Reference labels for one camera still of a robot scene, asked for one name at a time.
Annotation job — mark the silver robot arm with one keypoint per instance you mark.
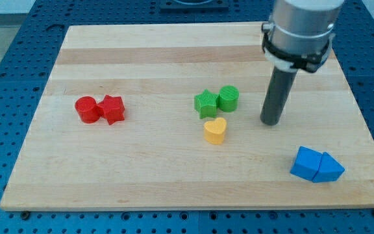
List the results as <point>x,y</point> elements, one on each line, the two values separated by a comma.
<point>298,34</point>

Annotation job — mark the yellow heart block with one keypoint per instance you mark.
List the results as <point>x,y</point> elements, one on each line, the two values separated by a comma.
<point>214,131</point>

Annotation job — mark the green circle block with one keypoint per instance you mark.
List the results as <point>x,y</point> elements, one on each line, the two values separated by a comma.
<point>228,98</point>

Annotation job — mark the red circle block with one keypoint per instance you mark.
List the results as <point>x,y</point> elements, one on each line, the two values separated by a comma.
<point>86,108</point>

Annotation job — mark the green star block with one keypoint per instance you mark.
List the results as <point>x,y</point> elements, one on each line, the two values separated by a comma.
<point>206,104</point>

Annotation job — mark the wooden board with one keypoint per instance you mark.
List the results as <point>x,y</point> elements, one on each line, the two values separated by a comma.
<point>157,157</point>

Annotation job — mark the red star block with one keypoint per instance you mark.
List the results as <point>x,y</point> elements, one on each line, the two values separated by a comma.
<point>112,109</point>

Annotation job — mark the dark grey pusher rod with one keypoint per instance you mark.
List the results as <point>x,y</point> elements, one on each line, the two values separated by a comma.
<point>276,96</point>

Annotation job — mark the blue cube block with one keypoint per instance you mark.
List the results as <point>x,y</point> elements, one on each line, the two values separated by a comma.
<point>306,163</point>

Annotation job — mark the blue triangle block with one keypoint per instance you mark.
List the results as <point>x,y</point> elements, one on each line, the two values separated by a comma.
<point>329,169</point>

